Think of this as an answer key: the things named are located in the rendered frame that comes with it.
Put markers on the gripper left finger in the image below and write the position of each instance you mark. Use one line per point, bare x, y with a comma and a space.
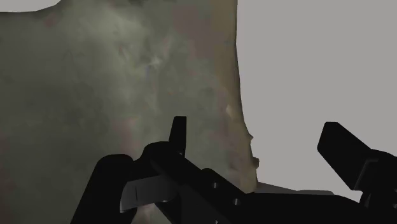
173, 173

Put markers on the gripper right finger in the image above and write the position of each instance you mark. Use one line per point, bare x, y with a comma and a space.
347, 155

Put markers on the mottled grey-green furniture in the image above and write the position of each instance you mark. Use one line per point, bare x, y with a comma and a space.
93, 77

